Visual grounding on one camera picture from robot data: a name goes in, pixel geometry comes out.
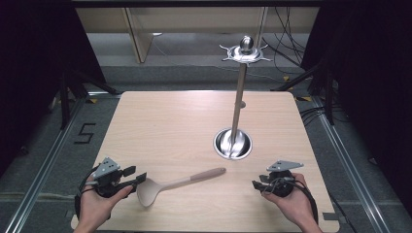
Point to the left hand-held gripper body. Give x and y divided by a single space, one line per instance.
108 181

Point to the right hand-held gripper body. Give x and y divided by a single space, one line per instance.
281 183

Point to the metal utensil rack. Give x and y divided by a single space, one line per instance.
238 106

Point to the person's right hand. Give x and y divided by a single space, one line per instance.
296 204

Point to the person's left hand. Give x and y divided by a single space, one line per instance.
95 205

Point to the grey tape strip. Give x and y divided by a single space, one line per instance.
330 216

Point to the black metal stand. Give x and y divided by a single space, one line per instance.
327 93
66 97

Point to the black curtain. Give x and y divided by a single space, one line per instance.
29 74
372 90

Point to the light wooden cabinet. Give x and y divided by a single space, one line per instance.
139 35

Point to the aluminium floor rail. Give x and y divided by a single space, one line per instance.
42 168
350 161

